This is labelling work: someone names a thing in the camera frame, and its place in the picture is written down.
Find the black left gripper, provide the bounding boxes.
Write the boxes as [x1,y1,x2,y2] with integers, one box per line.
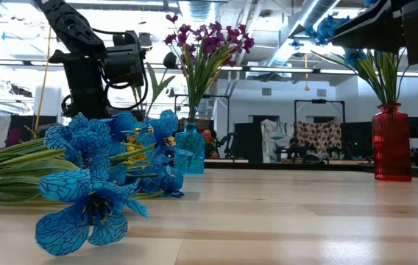
[49,47,111,121]

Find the purple artificial flower bunch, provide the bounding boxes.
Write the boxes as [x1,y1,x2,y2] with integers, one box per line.
[163,13,256,124]

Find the yellow glass vase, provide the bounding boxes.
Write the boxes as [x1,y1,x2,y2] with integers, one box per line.
[125,124,150,166]

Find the red glass vase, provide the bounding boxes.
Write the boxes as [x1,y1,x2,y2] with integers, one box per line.
[372,102,413,183]

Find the blue glass vase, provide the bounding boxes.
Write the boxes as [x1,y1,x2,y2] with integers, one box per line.
[174,122,205,174]

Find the black partition panels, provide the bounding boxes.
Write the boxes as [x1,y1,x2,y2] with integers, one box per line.
[10,115,59,140]

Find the brown patterned quilt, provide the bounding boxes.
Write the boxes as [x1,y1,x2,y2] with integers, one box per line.
[295,120,343,160]

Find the white and teal cloth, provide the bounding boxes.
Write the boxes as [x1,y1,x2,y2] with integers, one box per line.
[260,119,295,163]

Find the long yellow cable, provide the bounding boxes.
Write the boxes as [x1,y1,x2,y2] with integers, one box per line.
[32,24,53,140]

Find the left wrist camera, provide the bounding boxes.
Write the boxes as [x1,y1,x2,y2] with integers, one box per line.
[102,31,148,86]

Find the black frame stand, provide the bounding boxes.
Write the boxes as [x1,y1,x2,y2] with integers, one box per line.
[293,98,346,124]

